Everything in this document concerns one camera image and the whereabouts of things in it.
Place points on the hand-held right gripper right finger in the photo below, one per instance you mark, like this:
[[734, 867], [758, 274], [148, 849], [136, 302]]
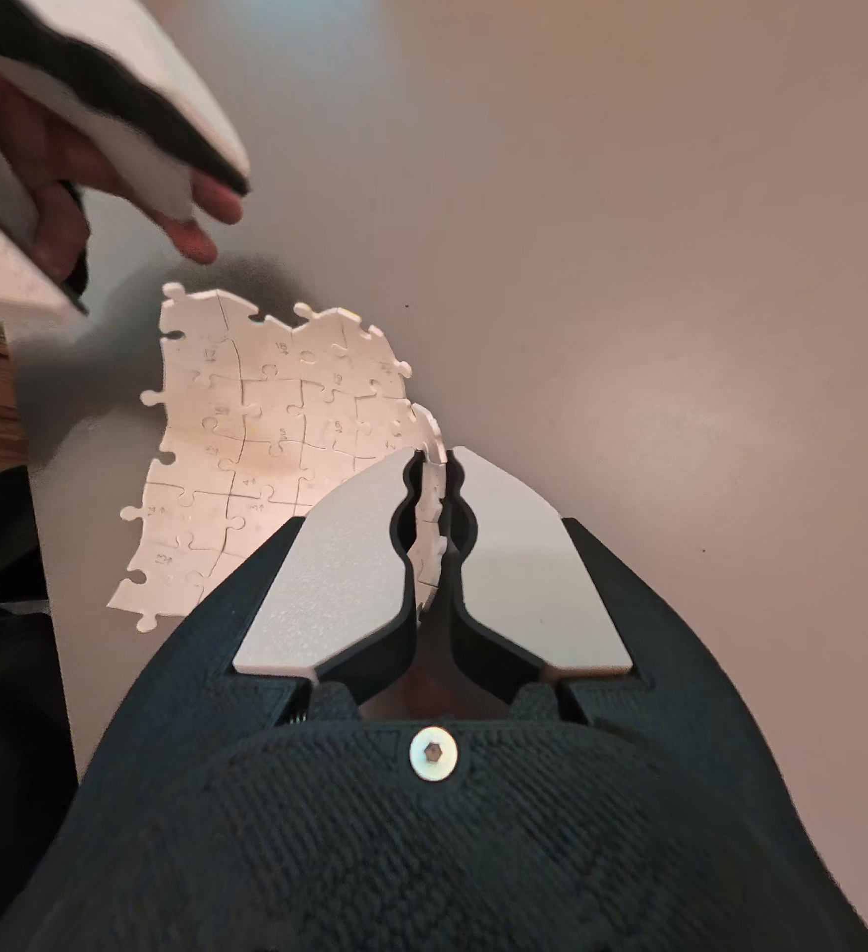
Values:
[[538, 595]]

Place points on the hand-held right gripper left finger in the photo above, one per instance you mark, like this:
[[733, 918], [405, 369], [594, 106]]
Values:
[[322, 587]]

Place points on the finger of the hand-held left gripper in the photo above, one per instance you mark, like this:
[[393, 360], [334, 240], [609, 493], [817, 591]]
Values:
[[158, 67], [121, 156]]

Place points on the partly built white puzzle ball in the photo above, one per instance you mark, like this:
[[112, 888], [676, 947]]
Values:
[[270, 446]]

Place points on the person's left hand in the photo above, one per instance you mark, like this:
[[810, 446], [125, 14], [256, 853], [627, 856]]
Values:
[[40, 163]]

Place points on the person's right hand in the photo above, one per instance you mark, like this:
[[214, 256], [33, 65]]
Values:
[[430, 692]]

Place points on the person's dark clothing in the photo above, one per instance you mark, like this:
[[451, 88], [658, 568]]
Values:
[[2, 706]]

